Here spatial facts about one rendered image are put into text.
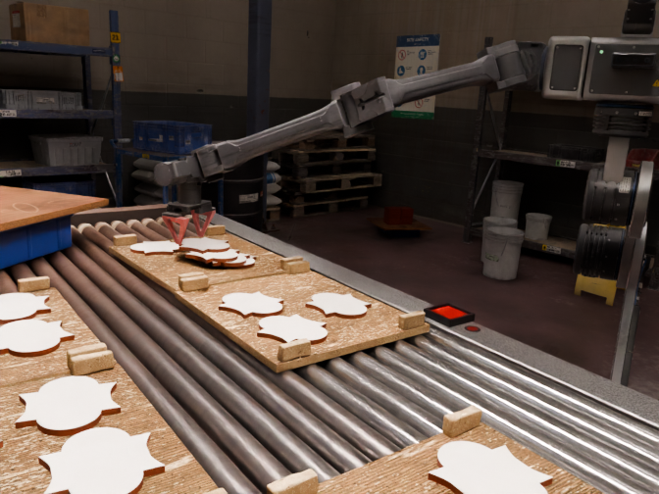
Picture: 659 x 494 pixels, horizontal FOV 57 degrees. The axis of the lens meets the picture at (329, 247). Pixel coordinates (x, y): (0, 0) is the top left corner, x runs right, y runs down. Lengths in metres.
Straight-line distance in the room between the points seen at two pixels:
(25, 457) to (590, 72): 1.44
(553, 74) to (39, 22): 4.37
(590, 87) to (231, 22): 5.68
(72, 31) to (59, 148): 0.93
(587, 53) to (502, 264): 3.33
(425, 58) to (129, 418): 6.41
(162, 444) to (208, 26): 6.25
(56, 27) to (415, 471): 5.00
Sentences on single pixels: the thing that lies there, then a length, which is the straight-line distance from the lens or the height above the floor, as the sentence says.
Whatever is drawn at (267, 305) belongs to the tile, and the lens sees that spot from 1.21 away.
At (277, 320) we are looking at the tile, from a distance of 1.14.
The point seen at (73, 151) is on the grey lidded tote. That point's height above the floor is 0.76.
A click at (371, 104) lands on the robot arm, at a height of 1.34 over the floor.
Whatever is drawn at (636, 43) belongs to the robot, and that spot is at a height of 1.51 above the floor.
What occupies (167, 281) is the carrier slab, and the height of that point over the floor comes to 0.94.
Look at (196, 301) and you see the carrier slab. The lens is 1.26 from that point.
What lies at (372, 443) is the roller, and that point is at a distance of 0.84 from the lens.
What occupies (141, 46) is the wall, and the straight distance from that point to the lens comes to 6.48.
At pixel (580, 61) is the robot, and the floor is 1.47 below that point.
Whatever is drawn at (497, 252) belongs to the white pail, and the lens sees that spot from 4.87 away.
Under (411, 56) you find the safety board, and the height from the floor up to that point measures 1.78.
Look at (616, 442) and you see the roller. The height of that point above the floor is 0.91.
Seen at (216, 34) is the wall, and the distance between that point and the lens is 6.92.
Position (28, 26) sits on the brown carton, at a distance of 5.40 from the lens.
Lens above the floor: 1.37
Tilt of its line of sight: 15 degrees down
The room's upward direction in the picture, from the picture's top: 3 degrees clockwise
